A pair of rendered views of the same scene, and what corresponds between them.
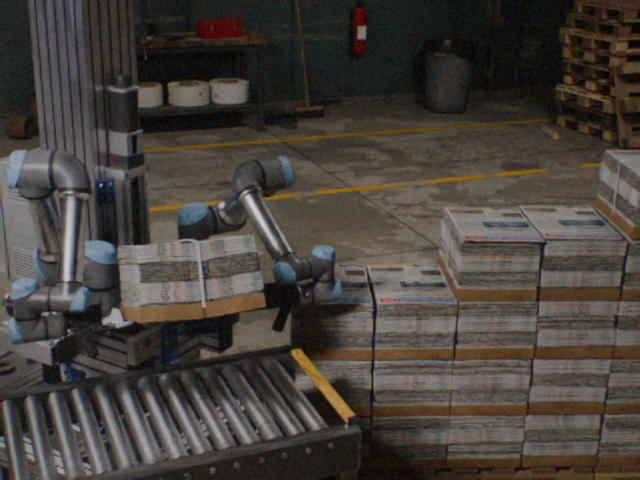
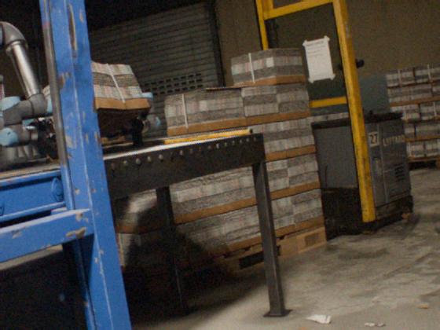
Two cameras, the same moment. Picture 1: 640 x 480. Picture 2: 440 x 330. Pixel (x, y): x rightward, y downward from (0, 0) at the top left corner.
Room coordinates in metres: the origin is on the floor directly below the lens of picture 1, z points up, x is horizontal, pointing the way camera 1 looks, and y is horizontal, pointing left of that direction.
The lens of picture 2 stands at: (0.02, 1.83, 0.84)
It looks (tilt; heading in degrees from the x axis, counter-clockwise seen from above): 3 degrees down; 321
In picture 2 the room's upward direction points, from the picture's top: 8 degrees counter-clockwise
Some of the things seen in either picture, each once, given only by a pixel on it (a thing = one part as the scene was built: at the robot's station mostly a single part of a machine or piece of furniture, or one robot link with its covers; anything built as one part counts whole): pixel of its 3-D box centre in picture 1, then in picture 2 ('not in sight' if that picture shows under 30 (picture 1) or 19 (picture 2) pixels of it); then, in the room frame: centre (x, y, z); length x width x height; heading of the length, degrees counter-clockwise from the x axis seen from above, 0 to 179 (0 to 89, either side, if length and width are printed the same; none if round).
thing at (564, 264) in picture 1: (566, 252); (240, 108); (3.13, -0.89, 0.95); 0.38 x 0.29 x 0.23; 4
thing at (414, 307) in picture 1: (441, 381); (199, 206); (3.10, -0.46, 0.42); 1.17 x 0.39 x 0.83; 93
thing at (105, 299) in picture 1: (102, 294); (10, 152); (2.82, 0.75, 0.87); 0.15 x 0.15 x 0.10
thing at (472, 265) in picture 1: (487, 252); (203, 112); (3.11, -0.60, 0.95); 0.38 x 0.29 x 0.23; 3
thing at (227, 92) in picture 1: (168, 74); not in sight; (8.90, 1.55, 0.55); 1.80 x 0.70 x 1.09; 113
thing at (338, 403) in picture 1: (322, 383); (207, 137); (2.36, 0.00, 0.81); 0.43 x 0.03 x 0.02; 23
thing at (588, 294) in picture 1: (564, 274); (242, 122); (3.13, -0.89, 0.86); 0.38 x 0.29 x 0.04; 4
